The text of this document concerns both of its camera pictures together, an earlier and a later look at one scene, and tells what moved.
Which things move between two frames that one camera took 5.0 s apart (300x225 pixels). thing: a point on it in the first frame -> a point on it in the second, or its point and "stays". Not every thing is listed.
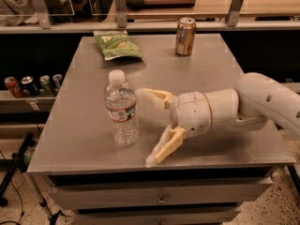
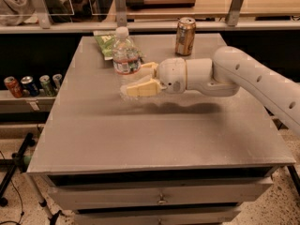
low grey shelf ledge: (31, 104) stays
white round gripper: (191, 112) -> (172, 75)
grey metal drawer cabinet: (204, 180) stays
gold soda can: (185, 36) stays
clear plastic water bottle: (121, 105) -> (127, 58)
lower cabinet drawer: (180, 216) stays
